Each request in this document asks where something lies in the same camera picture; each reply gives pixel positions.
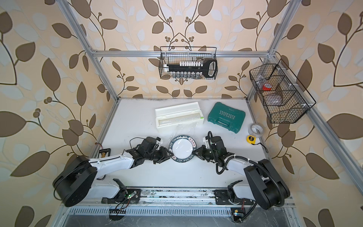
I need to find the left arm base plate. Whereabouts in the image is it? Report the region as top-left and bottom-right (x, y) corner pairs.
(101, 178), (142, 204)

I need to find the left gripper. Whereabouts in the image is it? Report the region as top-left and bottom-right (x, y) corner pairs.
(144, 146), (175, 163)

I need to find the white plate green rim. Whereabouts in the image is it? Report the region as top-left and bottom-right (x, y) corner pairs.
(168, 135), (197, 163)

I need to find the green tool case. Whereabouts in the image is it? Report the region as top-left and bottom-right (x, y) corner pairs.
(208, 102), (246, 133)

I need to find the black wire basket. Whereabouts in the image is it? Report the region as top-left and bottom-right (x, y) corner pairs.
(249, 59), (316, 124)
(158, 45), (218, 79)

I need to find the right black wire basket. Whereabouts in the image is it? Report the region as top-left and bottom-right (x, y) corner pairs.
(249, 59), (316, 124)

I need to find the black corrugated cable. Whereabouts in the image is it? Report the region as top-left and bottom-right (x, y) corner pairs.
(206, 131), (284, 222)

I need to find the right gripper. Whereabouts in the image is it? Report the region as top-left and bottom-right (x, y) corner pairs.
(192, 145), (218, 162)

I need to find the red item in basket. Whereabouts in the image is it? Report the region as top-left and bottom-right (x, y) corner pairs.
(262, 83), (272, 91)

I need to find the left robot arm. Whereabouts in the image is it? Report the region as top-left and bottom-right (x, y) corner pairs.
(53, 137), (173, 207)

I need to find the black socket set holder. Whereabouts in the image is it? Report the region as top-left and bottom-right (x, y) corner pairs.
(163, 58), (218, 78)

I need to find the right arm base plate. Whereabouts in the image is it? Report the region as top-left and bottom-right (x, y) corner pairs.
(214, 189), (254, 206)

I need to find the small black circuit board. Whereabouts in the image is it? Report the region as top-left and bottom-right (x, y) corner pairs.
(97, 148), (111, 159)

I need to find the yellow tape measure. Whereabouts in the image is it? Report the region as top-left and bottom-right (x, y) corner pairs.
(246, 135), (256, 145)

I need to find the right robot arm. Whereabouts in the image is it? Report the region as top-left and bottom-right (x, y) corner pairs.
(193, 134), (290, 210)

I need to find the clear tape roll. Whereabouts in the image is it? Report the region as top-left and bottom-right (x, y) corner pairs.
(248, 124), (264, 138)

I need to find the rear black wire basket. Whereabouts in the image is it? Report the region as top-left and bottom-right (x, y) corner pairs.
(158, 45), (218, 79)

